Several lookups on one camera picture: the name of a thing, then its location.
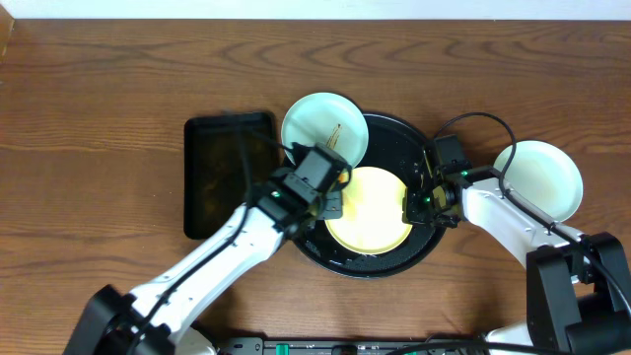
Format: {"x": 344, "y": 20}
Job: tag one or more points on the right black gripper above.
{"x": 414, "y": 208}

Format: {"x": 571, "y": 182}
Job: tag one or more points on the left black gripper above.
{"x": 333, "y": 205}

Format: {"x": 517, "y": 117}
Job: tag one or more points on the yellow plate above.
{"x": 372, "y": 213}

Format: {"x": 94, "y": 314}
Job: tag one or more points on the light blue plate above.
{"x": 331, "y": 120}
{"x": 542, "y": 176}

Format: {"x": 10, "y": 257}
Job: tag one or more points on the yellow and green sponge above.
{"x": 343, "y": 180}

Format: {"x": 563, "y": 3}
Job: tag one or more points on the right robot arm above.
{"x": 577, "y": 286}

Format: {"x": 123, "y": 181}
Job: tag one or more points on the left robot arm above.
{"x": 153, "y": 318}

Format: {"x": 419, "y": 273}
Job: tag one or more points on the black rectangular water tray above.
{"x": 214, "y": 177}

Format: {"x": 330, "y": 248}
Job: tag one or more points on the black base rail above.
{"x": 259, "y": 343}

